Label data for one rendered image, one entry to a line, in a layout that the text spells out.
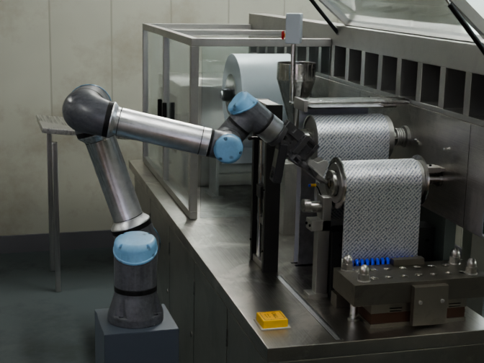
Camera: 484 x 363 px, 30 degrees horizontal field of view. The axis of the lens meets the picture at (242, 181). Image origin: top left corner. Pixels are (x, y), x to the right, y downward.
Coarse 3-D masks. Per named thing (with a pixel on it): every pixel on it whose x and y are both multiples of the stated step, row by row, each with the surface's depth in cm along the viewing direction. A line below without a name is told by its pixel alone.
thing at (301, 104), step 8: (296, 104) 284; (304, 104) 276; (312, 104) 278; (320, 104) 279; (328, 104) 279; (336, 104) 280; (344, 104) 281; (352, 104) 282; (360, 104) 283; (368, 104) 286; (376, 104) 287
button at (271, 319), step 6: (264, 312) 248; (270, 312) 248; (276, 312) 248; (258, 318) 246; (264, 318) 243; (270, 318) 243; (276, 318) 243; (282, 318) 243; (264, 324) 242; (270, 324) 242; (276, 324) 242; (282, 324) 243
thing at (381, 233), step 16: (416, 208) 261; (352, 224) 257; (368, 224) 258; (384, 224) 259; (400, 224) 261; (416, 224) 262; (352, 240) 258; (368, 240) 259; (384, 240) 260; (400, 240) 262; (416, 240) 263; (352, 256) 259; (368, 256) 260; (384, 256) 261; (400, 256) 263
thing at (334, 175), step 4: (328, 172) 259; (332, 172) 257; (336, 172) 257; (328, 176) 259; (332, 176) 256; (336, 176) 256; (328, 180) 259; (332, 180) 256; (336, 180) 256; (328, 184) 259; (332, 184) 257; (336, 184) 256; (328, 188) 260; (332, 188) 257; (336, 188) 256; (328, 192) 260; (332, 192) 257; (336, 192) 257
